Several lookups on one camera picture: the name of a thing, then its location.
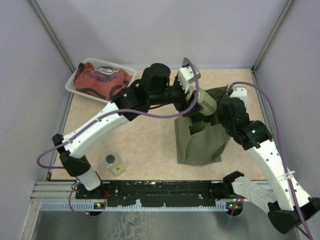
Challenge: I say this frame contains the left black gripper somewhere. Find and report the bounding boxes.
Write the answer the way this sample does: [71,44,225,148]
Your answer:
[148,75,204,117]

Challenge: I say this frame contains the green bottle white cap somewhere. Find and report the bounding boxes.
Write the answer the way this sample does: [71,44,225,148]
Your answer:
[188,88,217,116]

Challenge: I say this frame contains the olive green canvas bag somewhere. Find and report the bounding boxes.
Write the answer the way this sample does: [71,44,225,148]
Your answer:
[174,86,230,166]

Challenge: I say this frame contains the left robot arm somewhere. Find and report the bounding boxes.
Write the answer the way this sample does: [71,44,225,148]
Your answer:
[52,60,201,199]

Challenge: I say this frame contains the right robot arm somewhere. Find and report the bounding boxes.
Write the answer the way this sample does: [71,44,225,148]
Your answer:
[218,97,320,234]

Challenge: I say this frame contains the red printed t-shirt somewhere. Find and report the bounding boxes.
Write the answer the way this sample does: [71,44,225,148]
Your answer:
[73,62,132,101]

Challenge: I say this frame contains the white plastic basket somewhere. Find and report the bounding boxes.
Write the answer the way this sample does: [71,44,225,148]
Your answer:
[65,57,137,103]

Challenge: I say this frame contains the square clear bottle black cap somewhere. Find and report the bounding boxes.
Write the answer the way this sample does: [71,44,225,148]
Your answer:
[103,152,127,177]

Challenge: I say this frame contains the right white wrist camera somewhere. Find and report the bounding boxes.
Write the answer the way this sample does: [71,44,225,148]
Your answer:
[228,86,248,106]

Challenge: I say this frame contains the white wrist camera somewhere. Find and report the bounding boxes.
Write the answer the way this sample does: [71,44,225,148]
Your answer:
[228,86,248,106]
[177,64,201,93]

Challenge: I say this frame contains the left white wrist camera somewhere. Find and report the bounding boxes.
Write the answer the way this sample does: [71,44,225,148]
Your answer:
[177,64,201,93]

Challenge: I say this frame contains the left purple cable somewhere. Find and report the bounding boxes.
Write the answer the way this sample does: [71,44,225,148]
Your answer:
[36,56,201,217]

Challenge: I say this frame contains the purple cable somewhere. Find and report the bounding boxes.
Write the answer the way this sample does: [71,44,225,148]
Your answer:
[36,56,201,217]
[228,81,315,240]

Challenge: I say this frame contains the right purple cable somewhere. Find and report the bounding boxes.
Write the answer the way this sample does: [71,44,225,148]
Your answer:
[228,81,315,240]

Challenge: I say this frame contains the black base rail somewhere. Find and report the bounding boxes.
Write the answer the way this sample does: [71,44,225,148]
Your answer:
[75,180,237,208]

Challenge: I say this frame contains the white slotted cable duct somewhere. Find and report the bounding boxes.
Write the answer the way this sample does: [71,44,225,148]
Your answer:
[39,201,241,213]

